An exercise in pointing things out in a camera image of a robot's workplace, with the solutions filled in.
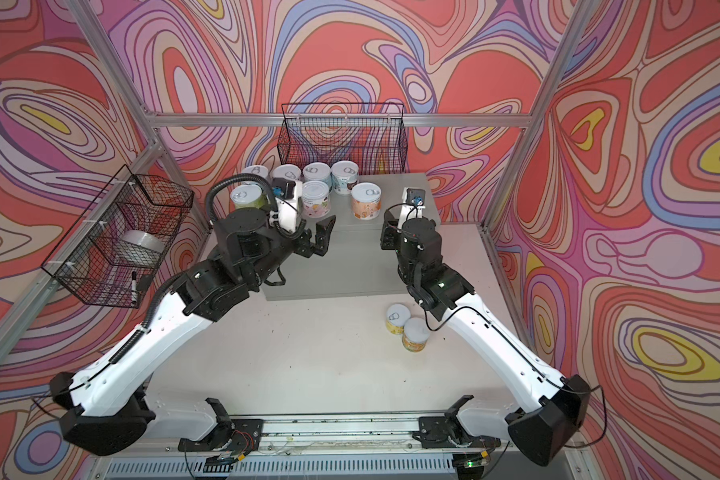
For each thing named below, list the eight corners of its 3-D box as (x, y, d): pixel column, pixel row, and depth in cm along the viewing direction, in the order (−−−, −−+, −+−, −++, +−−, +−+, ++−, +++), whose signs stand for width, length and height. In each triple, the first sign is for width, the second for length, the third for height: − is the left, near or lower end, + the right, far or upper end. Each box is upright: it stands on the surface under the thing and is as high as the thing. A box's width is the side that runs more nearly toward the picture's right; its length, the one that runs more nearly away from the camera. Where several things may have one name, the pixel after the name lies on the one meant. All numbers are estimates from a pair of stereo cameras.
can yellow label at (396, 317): (387, 334, 92) (388, 326, 88) (385, 312, 97) (386, 303, 93) (409, 334, 92) (411, 326, 88) (407, 312, 97) (409, 303, 93)
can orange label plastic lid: (403, 353, 89) (406, 341, 83) (401, 329, 94) (404, 317, 88) (426, 353, 89) (431, 341, 83) (423, 329, 94) (427, 317, 88)
